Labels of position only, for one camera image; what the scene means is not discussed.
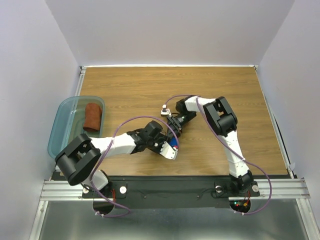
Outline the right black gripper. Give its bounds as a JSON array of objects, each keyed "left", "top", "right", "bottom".
[{"left": 166, "top": 110, "right": 197, "bottom": 142}]

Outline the brown towel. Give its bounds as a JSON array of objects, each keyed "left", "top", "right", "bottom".
[{"left": 83, "top": 102, "right": 102, "bottom": 132}]

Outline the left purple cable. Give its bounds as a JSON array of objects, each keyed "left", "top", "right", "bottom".
[{"left": 89, "top": 115, "right": 180, "bottom": 218}]

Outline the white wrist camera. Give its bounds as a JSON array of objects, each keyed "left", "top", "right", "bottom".
[
  {"left": 159, "top": 141, "right": 178, "bottom": 160},
  {"left": 160, "top": 104, "right": 172, "bottom": 117}
]

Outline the teal plastic bin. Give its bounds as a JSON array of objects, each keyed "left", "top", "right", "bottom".
[{"left": 47, "top": 95, "right": 105, "bottom": 159}]

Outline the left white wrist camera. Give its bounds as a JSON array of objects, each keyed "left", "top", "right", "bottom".
[{"left": 159, "top": 141, "right": 178, "bottom": 160}]

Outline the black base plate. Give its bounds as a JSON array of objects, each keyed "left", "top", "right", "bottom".
[{"left": 82, "top": 175, "right": 261, "bottom": 210}]

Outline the aluminium frame rail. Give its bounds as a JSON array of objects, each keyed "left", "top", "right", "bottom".
[{"left": 40, "top": 178, "right": 310, "bottom": 201}]

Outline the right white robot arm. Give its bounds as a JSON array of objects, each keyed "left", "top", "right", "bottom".
[{"left": 176, "top": 95, "right": 254, "bottom": 195}]

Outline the blue towel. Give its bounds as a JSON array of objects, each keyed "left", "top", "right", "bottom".
[{"left": 168, "top": 138, "right": 178, "bottom": 149}]

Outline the purple cable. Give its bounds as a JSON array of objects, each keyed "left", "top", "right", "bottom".
[
  {"left": 89, "top": 115, "right": 180, "bottom": 218},
  {"left": 161, "top": 94, "right": 273, "bottom": 216}
]

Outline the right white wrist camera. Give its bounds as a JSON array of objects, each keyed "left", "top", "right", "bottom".
[{"left": 160, "top": 104, "right": 172, "bottom": 117}]

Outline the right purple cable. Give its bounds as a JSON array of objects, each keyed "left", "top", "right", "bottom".
[{"left": 161, "top": 94, "right": 273, "bottom": 216}]

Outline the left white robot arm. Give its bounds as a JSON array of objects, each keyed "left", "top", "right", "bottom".
[{"left": 55, "top": 120, "right": 177, "bottom": 197}]

